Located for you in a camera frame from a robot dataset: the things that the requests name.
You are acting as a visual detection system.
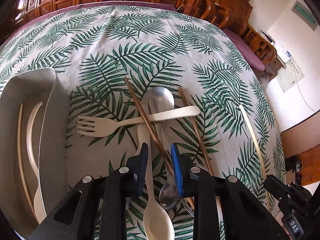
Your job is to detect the brown wooden chopstick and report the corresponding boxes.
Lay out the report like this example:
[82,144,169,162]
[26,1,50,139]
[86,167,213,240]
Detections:
[177,87,223,221]
[124,77,174,176]

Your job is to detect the cream plastic fork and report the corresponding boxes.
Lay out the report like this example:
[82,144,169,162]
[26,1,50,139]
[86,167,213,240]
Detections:
[77,106,200,138]

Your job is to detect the light bamboo chopstick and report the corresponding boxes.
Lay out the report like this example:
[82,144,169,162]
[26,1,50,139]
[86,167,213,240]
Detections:
[235,106,270,211]
[17,103,36,215]

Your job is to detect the cream plastic spoon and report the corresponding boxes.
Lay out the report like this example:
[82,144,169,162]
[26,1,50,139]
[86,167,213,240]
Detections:
[137,124,175,239]
[26,102,46,224]

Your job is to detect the large steel spoon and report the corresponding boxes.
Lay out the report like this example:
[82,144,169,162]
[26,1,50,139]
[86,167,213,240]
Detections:
[141,86,175,157]

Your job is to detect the small steel spoon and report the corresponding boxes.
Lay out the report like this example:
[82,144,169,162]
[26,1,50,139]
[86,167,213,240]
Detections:
[159,171,180,211]

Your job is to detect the steel fork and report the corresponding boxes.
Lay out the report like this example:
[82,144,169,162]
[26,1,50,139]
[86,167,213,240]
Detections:
[180,198,194,217]

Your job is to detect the palm leaf tablecloth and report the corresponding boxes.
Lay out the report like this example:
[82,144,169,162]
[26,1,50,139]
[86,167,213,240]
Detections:
[0,4,286,240]

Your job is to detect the grey metal utensil tray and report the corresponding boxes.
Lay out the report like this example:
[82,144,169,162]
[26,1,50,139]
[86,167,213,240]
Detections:
[1,68,69,238]

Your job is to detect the purple armchair cushion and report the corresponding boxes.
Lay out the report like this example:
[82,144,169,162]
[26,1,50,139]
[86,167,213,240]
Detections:
[223,29,265,72]

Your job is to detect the wooden side table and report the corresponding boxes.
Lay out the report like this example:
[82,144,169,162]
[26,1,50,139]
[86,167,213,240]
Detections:
[265,56,286,81]

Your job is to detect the carved wooden armchair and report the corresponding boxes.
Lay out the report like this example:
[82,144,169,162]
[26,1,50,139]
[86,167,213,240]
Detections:
[175,0,277,65]

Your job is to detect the wall electrical panel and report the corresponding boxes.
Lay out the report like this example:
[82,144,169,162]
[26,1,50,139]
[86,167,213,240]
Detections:
[291,1,318,31]

